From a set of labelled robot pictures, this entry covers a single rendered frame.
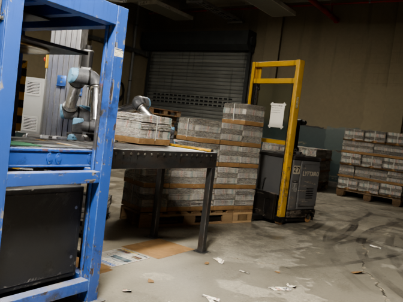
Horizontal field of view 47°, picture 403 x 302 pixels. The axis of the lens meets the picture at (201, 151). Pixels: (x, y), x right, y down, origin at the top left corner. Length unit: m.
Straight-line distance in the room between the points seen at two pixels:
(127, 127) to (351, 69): 7.91
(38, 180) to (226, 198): 2.98
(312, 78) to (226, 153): 6.59
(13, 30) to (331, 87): 9.41
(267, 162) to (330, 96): 5.55
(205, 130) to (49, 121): 1.50
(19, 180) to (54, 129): 1.98
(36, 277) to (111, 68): 1.09
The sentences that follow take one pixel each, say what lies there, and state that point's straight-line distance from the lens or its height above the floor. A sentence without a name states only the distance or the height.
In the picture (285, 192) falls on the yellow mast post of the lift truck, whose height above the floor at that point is 0.38.
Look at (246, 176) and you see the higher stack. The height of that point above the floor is 0.51.
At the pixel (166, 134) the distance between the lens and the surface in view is 3.74.
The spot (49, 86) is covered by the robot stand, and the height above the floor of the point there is 1.17.
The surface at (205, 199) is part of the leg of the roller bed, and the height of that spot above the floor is 0.42.
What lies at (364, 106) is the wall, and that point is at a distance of 10.70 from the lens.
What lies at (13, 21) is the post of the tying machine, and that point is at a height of 1.32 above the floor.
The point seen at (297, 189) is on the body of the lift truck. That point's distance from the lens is 5.44.
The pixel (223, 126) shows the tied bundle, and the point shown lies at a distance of 4.74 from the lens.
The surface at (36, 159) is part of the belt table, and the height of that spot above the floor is 0.74.
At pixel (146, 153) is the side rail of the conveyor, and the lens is 2.97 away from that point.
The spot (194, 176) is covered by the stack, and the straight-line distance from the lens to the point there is 4.56.
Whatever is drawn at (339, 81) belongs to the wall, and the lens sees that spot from 10.94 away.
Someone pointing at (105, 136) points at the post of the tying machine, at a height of 0.88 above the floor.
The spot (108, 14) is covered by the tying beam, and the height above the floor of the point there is 1.49.
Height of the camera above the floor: 0.99
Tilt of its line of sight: 3 degrees down
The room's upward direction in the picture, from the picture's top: 7 degrees clockwise
